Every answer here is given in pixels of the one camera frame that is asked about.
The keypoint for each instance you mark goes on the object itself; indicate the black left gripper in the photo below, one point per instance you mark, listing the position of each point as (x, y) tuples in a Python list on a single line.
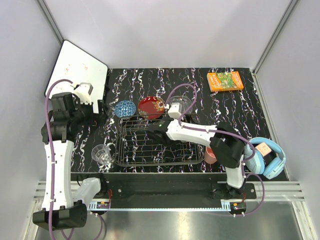
[(96, 118)]

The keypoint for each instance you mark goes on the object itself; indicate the red floral plate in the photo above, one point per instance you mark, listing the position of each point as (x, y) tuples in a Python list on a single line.
[(151, 107)]

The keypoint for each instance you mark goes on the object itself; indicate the wire dish rack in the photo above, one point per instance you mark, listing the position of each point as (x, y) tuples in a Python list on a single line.
[(134, 148)]

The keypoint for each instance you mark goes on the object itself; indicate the blue patterned bowl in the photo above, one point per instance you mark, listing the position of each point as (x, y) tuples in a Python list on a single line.
[(125, 109)]

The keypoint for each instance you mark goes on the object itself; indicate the clear glass plate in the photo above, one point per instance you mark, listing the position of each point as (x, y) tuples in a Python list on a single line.
[(184, 101)]

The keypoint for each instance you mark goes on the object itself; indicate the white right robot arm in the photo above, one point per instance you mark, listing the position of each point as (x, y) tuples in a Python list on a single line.
[(226, 144)]

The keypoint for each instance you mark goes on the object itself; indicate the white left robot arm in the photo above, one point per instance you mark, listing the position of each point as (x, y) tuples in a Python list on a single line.
[(61, 208)]

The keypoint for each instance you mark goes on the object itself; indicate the clear drinking glass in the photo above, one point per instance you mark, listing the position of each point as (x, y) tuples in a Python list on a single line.
[(103, 154)]

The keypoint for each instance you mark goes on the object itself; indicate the pink plastic cup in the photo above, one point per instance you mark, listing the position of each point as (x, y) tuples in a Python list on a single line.
[(209, 156)]

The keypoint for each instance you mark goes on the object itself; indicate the white board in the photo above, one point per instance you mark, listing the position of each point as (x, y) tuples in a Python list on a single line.
[(78, 66)]

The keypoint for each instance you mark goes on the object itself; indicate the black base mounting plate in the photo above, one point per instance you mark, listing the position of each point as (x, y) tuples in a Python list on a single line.
[(178, 187)]

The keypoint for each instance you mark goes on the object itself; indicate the orange green book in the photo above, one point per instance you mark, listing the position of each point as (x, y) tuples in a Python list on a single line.
[(225, 81)]

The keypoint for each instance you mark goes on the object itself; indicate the pink small box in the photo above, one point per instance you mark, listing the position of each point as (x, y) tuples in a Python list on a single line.
[(263, 149)]

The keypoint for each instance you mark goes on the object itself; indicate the light blue headphones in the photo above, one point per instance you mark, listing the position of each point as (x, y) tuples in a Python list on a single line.
[(271, 165)]

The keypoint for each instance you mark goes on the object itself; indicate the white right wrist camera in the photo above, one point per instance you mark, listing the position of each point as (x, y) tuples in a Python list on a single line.
[(174, 110)]

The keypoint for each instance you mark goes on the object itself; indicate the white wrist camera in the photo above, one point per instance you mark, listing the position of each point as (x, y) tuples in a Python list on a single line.
[(83, 92), (174, 110)]

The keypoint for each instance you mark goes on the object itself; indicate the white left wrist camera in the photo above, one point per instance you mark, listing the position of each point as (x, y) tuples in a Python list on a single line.
[(83, 92)]

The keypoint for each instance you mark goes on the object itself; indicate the aluminium cable rail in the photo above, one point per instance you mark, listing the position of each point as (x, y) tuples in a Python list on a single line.
[(156, 205)]

